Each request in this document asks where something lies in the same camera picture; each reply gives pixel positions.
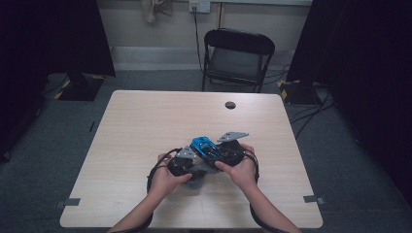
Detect right hand-held gripper black cable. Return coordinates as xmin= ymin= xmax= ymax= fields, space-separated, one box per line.
xmin=246 ymin=150 xmax=290 ymax=233

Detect person's right hand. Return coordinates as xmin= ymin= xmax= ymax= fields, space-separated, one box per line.
xmin=215 ymin=144 xmax=258 ymax=192

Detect beige hanging cloth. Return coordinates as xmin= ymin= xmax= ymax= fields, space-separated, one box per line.
xmin=139 ymin=0 xmax=174 ymax=23

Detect black stand base yellow tape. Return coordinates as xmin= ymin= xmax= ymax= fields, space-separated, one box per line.
xmin=53 ymin=72 xmax=106 ymax=102
xmin=277 ymin=79 xmax=323 ymax=105

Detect grey terry cloth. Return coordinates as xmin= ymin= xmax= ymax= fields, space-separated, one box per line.
xmin=183 ymin=159 xmax=222 ymax=190

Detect grey tape strip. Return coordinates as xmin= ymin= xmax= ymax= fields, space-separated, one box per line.
xmin=54 ymin=197 xmax=82 ymax=210
xmin=303 ymin=194 xmax=326 ymax=206

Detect thin dark wall cable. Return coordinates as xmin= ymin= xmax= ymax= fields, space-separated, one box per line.
xmin=217 ymin=2 xmax=225 ymax=29

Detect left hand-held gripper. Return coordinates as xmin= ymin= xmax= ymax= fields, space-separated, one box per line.
xmin=167 ymin=146 xmax=198 ymax=178

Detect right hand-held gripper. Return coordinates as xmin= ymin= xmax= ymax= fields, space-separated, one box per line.
xmin=216 ymin=131 xmax=250 ymax=168

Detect black floor cables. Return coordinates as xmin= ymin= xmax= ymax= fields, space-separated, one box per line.
xmin=289 ymin=86 xmax=338 ymax=141

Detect person's left hand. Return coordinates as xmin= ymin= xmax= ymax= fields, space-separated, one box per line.
xmin=149 ymin=153 xmax=194 ymax=199

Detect black curtain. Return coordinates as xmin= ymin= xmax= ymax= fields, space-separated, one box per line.
xmin=0 ymin=0 xmax=117 ymax=158
xmin=286 ymin=0 xmax=412 ymax=208

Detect black wall socket cable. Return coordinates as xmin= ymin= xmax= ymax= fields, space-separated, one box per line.
xmin=192 ymin=6 xmax=206 ymax=75

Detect blue toy car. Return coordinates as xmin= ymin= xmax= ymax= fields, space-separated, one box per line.
xmin=189 ymin=135 xmax=223 ymax=161

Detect black folding chair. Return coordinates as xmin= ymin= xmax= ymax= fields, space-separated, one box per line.
xmin=201 ymin=27 xmax=276 ymax=94

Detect white wall socket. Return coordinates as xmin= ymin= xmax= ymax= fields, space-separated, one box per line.
xmin=189 ymin=0 xmax=212 ymax=14

